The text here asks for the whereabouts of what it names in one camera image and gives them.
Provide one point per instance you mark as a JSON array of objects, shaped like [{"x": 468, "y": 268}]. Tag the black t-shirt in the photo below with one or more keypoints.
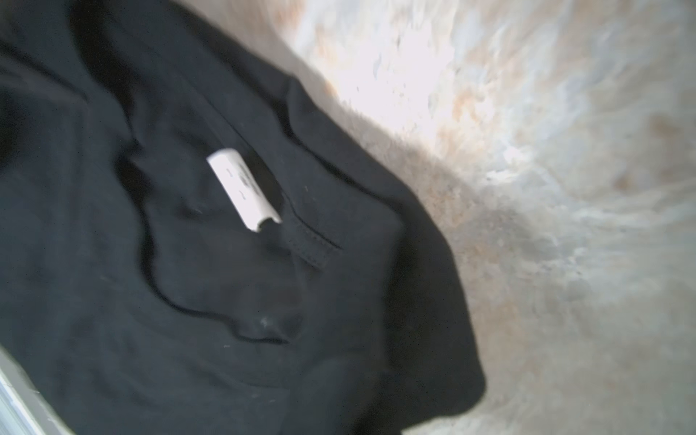
[{"x": 190, "y": 246}]

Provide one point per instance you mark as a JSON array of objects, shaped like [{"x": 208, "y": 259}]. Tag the aluminium frame rail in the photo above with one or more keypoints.
[{"x": 24, "y": 410}]

